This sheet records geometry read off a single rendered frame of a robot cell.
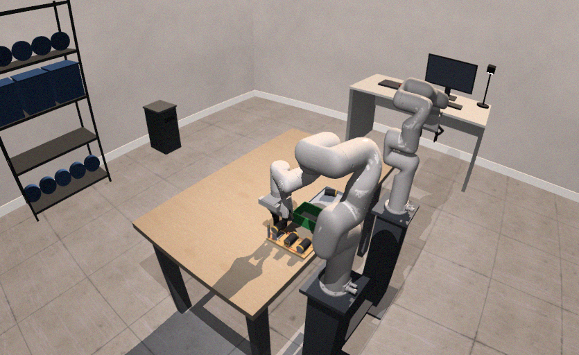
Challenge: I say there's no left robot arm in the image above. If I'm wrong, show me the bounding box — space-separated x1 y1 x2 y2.
258 132 383 297

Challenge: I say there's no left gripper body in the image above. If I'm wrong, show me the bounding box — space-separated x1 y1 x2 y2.
270 196 293 218

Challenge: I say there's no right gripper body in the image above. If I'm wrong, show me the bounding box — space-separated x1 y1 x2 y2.
422 114 440 132

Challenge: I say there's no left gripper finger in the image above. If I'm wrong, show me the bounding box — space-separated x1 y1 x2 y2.
282 210 294 230
271 212 279 225

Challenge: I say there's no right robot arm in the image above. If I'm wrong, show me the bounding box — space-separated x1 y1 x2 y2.
383 78 449 215

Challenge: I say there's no green box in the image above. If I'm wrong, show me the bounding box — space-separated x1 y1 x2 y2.
292 201 322 232

